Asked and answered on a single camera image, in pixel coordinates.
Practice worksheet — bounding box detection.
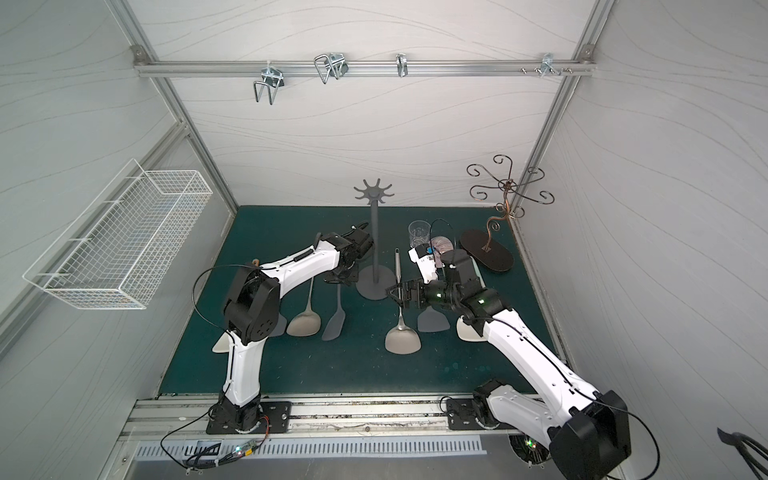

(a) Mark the steel turner metal handle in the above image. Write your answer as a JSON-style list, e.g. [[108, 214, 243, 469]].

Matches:
[[385, 248, 421, 355]]

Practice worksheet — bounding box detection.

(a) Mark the cream spatula wooden handle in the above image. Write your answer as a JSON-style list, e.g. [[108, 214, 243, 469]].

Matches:
[[456, 317, 487, 343]]

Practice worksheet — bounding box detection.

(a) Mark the grey slotted turner mint handle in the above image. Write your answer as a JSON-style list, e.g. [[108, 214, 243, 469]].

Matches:
[[321, 284, 346, 342]]

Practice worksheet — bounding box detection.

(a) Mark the dark brown handled utensil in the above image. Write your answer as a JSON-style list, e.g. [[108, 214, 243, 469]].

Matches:
[[286, 279, 322, 337]]

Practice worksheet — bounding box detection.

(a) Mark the cream spoon wooden handle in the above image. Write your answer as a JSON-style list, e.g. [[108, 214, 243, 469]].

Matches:
[[212, 259, 260, 354]]

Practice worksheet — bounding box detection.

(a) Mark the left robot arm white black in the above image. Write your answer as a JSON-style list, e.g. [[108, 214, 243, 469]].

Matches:
[[213, 222, 374, 433]]

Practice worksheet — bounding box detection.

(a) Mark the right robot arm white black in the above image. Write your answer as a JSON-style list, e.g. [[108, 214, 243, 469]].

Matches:
[[388, 220, 636, 479]]

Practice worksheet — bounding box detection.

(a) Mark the grey utensil rack stand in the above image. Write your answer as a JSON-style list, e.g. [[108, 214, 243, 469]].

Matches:
[[354, 179, 396, 301]]

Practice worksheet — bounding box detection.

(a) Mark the pink striped bowl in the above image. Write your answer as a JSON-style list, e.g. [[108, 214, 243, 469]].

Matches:
[[431, 236, 454, 269]]

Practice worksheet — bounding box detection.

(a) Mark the clear drinking glass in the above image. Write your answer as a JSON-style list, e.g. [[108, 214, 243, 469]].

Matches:
[[408, 220, 431, 248]]

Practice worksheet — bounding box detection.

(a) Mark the bronze scroll hook stand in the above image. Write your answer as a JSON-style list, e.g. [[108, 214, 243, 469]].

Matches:
[[459, 154, 555, 273]]

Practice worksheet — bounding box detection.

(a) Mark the double metal hook middle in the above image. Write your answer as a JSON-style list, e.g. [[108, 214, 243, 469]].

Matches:
[[313, 52, 349, 84]]

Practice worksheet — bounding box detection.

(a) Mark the double metal hook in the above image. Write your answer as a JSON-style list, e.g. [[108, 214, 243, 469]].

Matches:
[[253, 63, 285, 105], [313, 52, 349, 84]]

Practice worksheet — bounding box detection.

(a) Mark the double metal hook left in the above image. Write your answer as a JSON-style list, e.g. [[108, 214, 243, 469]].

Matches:
[[253, 63, 285, 105]]

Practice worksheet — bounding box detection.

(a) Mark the small metal hook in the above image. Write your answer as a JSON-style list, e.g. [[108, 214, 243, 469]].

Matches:
[[395, 53, 408, 78]]

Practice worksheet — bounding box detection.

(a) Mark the white vent strip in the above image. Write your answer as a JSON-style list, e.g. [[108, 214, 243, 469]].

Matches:
[[134, 435, 487, 461]]

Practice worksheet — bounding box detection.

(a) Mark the metal hook right end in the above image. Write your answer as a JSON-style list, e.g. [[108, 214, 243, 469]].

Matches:
[[520, 53, 572, 78]]

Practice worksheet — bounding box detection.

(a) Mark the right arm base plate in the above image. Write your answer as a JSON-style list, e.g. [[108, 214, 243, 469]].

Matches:
[[440, 396, 500, 431]]

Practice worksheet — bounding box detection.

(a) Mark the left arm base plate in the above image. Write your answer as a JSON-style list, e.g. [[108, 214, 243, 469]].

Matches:
[[206, 399, 292, 435]]

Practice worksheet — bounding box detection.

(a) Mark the white wire basket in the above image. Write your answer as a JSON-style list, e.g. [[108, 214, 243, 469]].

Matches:
[[22, 159, 212, 310]]

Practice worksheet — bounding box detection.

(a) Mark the aluminium cross rail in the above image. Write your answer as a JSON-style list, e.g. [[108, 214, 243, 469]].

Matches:
[[134, 57, 597, 79]]

